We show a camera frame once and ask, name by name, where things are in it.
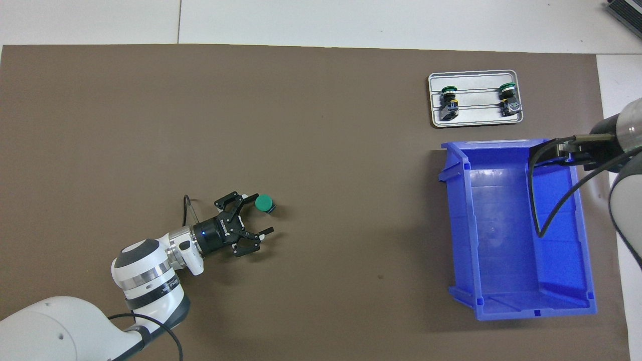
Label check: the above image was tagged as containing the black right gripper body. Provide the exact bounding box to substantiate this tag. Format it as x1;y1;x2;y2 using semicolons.
591;116;625;173

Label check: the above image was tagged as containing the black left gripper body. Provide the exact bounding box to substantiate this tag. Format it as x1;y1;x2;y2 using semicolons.
193;215;241;256

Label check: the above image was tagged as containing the green push button grey block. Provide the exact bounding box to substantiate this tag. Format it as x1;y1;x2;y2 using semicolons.
499;83;523;117
254;194;277;215

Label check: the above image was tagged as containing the green push button black block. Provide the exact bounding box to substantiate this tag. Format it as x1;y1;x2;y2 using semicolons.
440;86;460;121

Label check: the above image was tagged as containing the grey metal tray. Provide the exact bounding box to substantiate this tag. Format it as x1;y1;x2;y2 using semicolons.
428;70;524;128

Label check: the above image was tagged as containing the brown paper table mat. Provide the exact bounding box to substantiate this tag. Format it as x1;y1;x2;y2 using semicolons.
0;44;631;361

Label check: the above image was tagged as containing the blue plastic storage bin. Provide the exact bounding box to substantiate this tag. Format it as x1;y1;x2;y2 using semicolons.
438;139;598;321

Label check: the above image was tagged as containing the dark grey ribbed device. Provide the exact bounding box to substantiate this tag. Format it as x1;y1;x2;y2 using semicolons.
604;0;642;27

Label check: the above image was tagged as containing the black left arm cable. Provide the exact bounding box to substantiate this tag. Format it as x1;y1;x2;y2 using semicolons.
107;194;202;361

